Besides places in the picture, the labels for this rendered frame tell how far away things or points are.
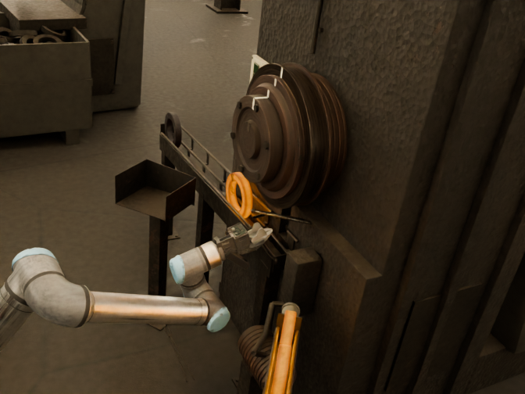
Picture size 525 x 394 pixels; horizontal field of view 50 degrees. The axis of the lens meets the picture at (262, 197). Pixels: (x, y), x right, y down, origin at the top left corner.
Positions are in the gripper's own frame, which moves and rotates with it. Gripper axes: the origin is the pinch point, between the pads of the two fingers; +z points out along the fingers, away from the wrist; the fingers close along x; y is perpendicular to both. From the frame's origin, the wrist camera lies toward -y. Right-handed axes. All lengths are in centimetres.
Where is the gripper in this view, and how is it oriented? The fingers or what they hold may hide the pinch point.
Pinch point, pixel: (269, 232)
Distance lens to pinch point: 199.8
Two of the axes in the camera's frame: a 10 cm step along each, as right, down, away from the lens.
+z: 8.8, -3.9, 2.6
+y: -1.7, -7.7, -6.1
